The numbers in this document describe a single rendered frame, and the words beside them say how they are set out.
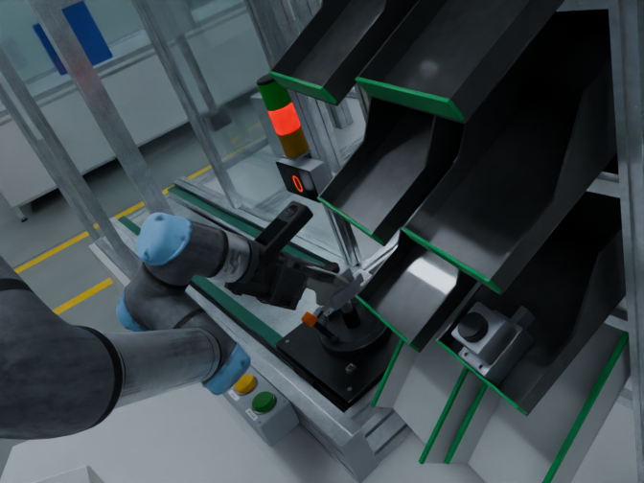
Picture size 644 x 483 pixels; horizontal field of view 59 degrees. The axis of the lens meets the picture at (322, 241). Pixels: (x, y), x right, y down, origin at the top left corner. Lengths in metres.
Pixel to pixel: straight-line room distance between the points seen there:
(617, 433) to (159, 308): 0.71
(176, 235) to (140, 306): 0.13
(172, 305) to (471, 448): 0.45
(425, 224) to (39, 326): 0.36
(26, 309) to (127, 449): 0.84
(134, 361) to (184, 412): 0.71
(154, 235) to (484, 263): 0.46
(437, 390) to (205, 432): 0.55
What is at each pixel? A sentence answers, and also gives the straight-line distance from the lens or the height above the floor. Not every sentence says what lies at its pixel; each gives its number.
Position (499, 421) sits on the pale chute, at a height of 1.04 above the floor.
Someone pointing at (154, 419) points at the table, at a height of 0.86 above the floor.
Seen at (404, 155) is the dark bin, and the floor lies 1.39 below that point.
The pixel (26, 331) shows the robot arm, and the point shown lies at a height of 1.47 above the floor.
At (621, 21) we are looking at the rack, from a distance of 0.48.
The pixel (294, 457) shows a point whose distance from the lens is 1.09.
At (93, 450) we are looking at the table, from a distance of 1.38.
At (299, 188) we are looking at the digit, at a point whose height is 1.19.
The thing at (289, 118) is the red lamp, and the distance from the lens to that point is 1.09.
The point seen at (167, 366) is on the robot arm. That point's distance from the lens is 0.66.
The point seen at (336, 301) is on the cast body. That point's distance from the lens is 1.00.
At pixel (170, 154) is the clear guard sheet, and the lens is 2.25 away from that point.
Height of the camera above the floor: 1.68
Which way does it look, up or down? 31 degrees down
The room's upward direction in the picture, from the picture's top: 22 degrees counter-clockwise
